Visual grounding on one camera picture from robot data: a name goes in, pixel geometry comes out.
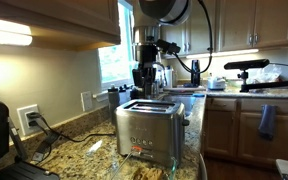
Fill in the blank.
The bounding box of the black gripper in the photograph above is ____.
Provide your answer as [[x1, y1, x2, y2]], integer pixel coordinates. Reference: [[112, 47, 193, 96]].
[[132, 44, 160, 88]]

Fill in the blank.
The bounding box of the stainless steel two-slot toaster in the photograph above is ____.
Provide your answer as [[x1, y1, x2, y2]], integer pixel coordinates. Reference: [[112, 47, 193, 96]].
[[114, 98, 191, 168]]

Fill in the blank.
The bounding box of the clear glass bowl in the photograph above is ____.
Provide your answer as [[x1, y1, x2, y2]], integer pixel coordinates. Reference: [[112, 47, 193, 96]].
[[110, 148, 179, 180]]

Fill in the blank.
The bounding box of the brown bread slice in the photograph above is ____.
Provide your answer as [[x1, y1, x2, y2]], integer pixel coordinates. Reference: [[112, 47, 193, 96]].
[[132, 166, 166, 180]]

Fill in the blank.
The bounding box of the white paper roll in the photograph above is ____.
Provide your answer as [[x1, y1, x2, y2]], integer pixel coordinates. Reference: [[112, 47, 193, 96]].
[[163, 65, 174, 88]]

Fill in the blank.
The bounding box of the bright kitchen window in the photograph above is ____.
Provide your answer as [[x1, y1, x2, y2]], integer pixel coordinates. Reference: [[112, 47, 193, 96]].
[[98, 0, 137, 90]]

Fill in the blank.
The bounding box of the dark grey water bottle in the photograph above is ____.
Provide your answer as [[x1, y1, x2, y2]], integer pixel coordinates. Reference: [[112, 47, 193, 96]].
[[107, 84, 121, 126]]

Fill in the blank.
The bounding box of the black cylindrical grinder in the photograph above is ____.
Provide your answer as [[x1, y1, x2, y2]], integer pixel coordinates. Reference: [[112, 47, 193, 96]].
[[190, 59, 202, 86]]

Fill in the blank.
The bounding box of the small white appliance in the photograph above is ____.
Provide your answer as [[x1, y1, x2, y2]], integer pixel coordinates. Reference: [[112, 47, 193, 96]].
[[207, 75, 227, 91]]

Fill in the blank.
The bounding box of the long under-cabinet light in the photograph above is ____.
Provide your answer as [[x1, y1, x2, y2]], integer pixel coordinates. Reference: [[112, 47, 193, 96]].
[[185, 48, 260, 60]]

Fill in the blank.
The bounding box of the wooden base cabinet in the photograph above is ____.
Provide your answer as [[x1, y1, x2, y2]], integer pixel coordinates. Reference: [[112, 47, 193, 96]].
[[202, 96, 288, 168]]

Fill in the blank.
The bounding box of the clear plastic bag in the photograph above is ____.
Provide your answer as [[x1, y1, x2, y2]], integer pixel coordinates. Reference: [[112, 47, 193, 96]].
[[247, 63, 282, 84]]

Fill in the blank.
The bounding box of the blue hanging towel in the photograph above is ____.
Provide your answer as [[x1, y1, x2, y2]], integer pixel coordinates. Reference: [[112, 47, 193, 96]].
[[257, 104, 278, 141]]

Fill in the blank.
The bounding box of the under-cabinet strip light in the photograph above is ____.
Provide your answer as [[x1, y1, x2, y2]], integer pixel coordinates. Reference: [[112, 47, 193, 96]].
[[0, 15, 33, 47]]

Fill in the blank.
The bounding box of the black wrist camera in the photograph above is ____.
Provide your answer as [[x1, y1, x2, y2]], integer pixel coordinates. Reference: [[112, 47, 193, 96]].
[[155, 39, 182, 56]]

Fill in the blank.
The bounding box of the white blank wall plate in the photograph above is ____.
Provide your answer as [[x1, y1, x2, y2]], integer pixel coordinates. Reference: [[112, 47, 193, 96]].
[[80, 90, 94, 113]]

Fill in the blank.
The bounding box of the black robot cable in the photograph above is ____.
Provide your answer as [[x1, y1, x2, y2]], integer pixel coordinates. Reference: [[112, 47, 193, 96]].
[[175, 0, 215, 75]]

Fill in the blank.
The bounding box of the wooden wall cabinet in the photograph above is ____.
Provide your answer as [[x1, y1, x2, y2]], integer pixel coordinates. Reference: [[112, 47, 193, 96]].
[[0, 0, 122, 52]]

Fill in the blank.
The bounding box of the black toaster power cord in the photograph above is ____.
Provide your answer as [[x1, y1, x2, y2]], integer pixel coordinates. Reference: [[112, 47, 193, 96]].
[[26, 111, 117, 144]]

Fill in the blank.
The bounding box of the black stereo camera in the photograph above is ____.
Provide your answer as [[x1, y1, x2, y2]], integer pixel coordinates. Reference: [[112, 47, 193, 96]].
[[223, 58, 271, 71]]

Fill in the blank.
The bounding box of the black grill power cord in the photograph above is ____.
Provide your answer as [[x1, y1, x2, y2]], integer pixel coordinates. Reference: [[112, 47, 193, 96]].
[[28, 119, 60, 164]]

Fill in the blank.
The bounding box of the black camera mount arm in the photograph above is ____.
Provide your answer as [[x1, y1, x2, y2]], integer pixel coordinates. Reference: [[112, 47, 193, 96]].
[[237, 69, 288, 93]]

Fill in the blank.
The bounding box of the white wall outlet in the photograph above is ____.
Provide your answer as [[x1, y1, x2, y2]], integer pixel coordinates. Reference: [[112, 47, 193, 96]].
[[16, 103, 41, 137]]

